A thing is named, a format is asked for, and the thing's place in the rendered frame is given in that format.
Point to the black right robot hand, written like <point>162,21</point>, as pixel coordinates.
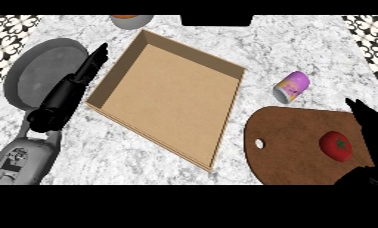
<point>367,132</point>

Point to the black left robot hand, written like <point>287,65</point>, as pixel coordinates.
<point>64,95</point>

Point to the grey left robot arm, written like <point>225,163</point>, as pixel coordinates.
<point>24,158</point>

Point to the red tomato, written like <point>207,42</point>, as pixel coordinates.
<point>336,145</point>

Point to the brown wooden cutting board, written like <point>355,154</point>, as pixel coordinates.
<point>300,145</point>

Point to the cardboard box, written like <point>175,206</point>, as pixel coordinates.
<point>170,97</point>

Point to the grey frying pan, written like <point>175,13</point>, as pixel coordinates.
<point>42,72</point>

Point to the purple and orange can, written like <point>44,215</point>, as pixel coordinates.
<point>293,87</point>

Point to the grey bowl with orange contents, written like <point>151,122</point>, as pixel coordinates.
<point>131,21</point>

